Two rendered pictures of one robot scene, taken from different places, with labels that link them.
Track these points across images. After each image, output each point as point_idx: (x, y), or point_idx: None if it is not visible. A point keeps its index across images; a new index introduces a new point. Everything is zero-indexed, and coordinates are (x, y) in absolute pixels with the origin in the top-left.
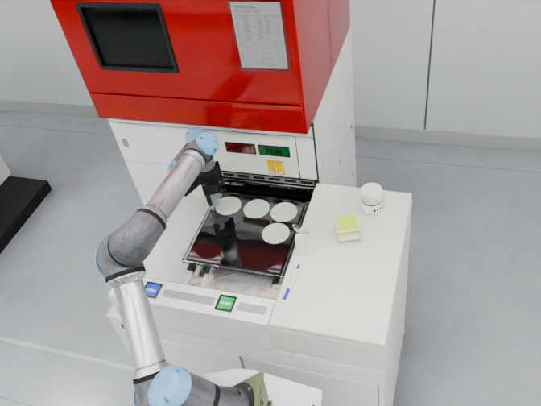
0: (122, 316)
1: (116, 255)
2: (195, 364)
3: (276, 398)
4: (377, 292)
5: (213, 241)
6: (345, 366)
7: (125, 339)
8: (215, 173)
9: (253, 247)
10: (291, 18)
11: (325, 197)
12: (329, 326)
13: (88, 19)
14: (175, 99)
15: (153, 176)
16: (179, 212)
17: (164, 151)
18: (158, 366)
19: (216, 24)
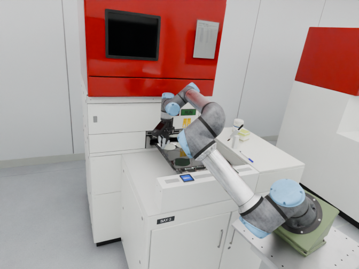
0: (223, 171)
1: (215, 126)
2: (197, 237)
3: None
4: (277, 151)
5: (179, 159)
6: None
7: (153, 237)
8: (171, 121)
9: None
10: (221, 32)
11: None
12: (281, 165)
13: (108, 22)
14: (149, 78)
15: (107, 143)
16: (133, 160)
17: (122, 122)
18: (257, 194)
19: (187, 31)
